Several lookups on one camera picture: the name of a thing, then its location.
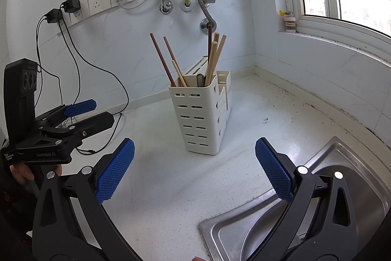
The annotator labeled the black power adapter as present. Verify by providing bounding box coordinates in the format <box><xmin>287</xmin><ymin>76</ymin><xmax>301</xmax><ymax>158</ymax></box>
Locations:
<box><xmin>61</xmin><ymin>0</ymin><xmax>81</xmax><ymax>14</ymax></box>
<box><xmin>44</xmin><ymin>9</ymin><xmax>63</xmax><ymax>24</ymax></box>

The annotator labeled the stainless steel sink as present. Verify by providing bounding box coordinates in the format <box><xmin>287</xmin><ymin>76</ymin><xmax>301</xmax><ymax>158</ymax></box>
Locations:
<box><xmin>198</xmin><ymin>136</ymin><xmax>391</xmax><ymax>261</ymax></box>

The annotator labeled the black cable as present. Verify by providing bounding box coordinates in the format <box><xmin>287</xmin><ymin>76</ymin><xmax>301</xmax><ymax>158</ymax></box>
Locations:
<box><xmin>36</xmin><ymin>16</ymin><xmax>81</xmax><ymax>115</ymax></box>
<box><xmin>58</xmin><ymin>19</ymin><xmax>129</xmax><ymax>154</ymax></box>

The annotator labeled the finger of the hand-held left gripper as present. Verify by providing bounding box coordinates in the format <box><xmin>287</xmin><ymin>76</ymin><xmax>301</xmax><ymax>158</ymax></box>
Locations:
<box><xmin>34</xmin><ymin>99</ymin><xmax>98</xmax><ymax>131</ymax></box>
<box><xmin>39</xmin><ymin>111</ymin><xmax>116</xmax><ymax>146</ymax></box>

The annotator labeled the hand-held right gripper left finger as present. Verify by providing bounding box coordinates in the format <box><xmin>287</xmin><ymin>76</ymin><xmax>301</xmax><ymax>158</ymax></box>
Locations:
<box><xmin>31</xmin><ymin>138</ymin><xmax>144</xmax><ymax>261</ymax></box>

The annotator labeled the light wooden chopstick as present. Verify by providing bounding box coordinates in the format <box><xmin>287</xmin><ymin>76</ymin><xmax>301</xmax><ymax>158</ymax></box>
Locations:
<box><xmin>205</xmin><ymin>41</ymin><xmax>218</xmax><ymax>86</ymax></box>
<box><xmin>209</xmin><ymin>35</ymin><xmax>227</xmax><ymax>86</ymax></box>
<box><xmin>211</xmin><ymin>33</ymin><xmax>220</xmax><ymax>66</ymax></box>
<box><xmin>172</xmin><ymin>60</ymin><xmax>188</xmax><ymax>87</ymax></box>

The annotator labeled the person's left hand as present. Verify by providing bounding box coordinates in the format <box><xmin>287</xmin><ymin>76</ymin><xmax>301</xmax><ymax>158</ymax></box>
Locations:
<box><xmin>10</xmin><ymin>163</ymin><xmax>64</xmax><ymax>182</ymax></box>

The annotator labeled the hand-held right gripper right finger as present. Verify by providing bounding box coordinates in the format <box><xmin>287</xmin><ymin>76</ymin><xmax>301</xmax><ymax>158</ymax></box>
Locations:
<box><xmin>247</xmin><ymin>136</ymin><xmax>360</xmax><ymax>261</ymax></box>

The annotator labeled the cream plastic utensil holder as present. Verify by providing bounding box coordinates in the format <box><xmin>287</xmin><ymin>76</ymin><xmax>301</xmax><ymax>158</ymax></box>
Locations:
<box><xmin>169</xmin><ymin>57</ymin><xmax>233</xmax><ymax>155</ymax></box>

